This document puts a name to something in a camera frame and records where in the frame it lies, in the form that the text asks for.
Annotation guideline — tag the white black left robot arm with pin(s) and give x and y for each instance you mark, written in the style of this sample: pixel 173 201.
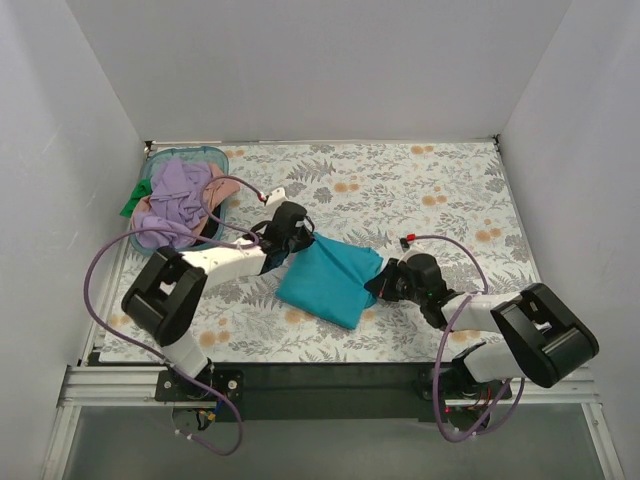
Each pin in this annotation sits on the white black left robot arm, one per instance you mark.
pixel 164 297

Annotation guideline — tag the floral patterned table mat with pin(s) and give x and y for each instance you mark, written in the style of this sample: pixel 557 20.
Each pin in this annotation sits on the floral patterned table mat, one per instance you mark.
pixel 454 195

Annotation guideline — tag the pink t-shirt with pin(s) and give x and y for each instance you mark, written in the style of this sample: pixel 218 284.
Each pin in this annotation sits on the pink t-shirt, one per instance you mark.
pixel 222 187

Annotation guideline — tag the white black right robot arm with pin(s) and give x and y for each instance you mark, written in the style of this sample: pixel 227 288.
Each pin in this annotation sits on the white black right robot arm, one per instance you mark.
pixel 542 339

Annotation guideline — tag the teal t-shirt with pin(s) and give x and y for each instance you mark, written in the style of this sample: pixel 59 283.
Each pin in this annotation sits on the teal t-shirt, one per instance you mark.
pixel 327 280

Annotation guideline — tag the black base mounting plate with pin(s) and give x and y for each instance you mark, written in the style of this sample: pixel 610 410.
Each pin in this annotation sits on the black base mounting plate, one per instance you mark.
pixel 321 391

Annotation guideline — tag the green t-shirt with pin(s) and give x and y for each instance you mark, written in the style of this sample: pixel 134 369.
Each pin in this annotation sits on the green t-shirt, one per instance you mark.
pixel 142 189

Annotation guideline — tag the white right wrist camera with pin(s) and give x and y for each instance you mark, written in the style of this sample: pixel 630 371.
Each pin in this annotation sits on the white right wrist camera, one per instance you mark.
pixel 409 247

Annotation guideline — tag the clear teal plastic basket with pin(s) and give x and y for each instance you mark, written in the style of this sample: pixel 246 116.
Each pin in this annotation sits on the clear teal plastic basket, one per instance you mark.
pixel 208 228

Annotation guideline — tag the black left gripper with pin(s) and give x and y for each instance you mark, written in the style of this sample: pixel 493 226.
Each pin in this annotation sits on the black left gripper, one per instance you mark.
pixel 279 251

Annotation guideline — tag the lavender t-shirt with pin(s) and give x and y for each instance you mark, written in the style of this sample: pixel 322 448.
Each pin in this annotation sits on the lavender t-shirt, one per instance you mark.
pixel 159 232

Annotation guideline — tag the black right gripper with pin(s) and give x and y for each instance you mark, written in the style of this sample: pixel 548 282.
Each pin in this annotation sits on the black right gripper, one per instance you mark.
pixel 388 282

